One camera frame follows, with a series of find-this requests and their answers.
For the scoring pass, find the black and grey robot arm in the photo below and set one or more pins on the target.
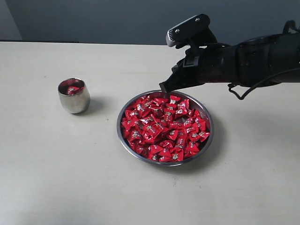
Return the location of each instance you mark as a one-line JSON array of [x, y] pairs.
[[260, 62]]

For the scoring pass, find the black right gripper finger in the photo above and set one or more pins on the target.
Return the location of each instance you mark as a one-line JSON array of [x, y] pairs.
[[176, 81]]

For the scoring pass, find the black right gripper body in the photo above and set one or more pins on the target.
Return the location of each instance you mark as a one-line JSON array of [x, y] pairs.
[[215, 64]]

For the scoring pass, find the pile of red wrapped candies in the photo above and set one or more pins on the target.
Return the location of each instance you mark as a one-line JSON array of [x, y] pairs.
[[164, 131]]

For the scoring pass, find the stainless steel cup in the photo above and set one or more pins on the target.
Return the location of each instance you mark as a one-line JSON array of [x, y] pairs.
[[77, 103]]

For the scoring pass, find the round stainless steel plate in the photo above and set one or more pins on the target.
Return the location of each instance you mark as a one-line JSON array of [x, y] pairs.
[[126, 143]]

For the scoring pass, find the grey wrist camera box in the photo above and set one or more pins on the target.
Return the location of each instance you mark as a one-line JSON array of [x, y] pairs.
[[192, 31]]

